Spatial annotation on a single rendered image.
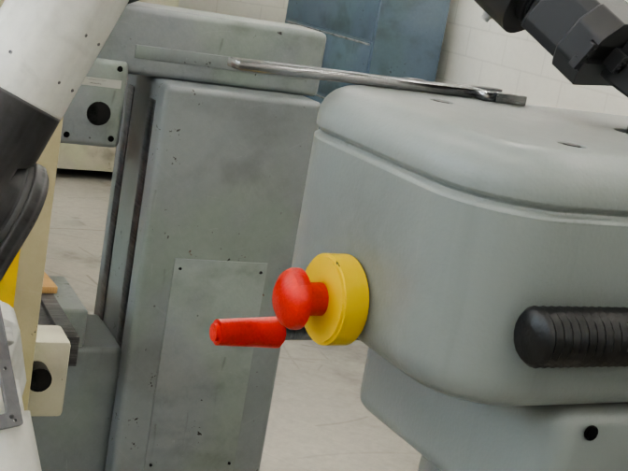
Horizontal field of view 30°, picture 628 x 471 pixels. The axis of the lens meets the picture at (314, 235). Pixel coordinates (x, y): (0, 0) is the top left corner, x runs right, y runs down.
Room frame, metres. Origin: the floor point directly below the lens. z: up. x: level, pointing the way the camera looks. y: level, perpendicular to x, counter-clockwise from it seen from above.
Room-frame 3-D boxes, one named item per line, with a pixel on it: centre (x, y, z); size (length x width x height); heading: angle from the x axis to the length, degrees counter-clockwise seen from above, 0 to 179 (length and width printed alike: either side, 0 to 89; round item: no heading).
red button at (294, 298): (0.73, 0.00, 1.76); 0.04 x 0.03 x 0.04; 30
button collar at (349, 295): (0.74, -0.02, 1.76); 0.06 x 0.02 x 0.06; 30
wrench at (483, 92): (0.87, -0.03, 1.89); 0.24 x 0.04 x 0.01; 121
